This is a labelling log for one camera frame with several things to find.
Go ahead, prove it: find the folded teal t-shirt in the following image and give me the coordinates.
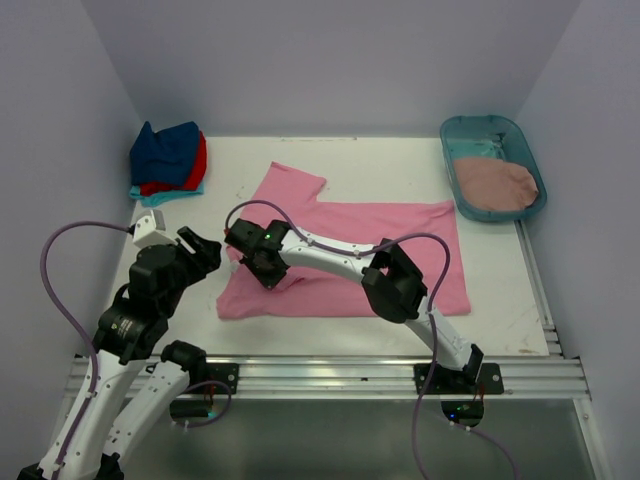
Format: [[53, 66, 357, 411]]
[[129, 182, 204, 208]]

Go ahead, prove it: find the aluminium mounting rail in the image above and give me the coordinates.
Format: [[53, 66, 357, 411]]
[[63, 355, 587, 401]]

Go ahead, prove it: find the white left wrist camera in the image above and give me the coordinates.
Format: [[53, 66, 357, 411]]
[[132, 209, 172, 250]]

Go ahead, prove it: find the pink t-shirt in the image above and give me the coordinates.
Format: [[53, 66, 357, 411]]
[[216, 163, 471, 320]]

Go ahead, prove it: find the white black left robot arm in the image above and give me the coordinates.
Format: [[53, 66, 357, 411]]
[[19, 222, 233, 479]]

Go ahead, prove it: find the folded red t-shirt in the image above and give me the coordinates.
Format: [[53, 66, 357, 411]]
[[139, 132, 207, 197]]

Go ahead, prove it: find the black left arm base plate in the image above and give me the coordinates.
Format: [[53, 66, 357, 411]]
[[199, 362, 240, 396]]

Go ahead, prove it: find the folded blue t-shirt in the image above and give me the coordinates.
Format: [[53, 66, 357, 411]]
[[129, 121, 200, 186]]

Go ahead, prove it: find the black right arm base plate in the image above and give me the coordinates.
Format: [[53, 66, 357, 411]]
[[425, 363, 505, 395]]

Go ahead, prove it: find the salmon pink cloth in bin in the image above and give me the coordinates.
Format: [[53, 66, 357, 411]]
[[453, 157, 539, 212]]

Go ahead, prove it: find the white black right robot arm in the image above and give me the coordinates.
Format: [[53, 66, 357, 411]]
[[225, 219, 484, 393]]

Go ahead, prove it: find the teal plastic bin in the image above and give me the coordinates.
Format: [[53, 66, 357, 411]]
[[439, 115, 547, 223]]

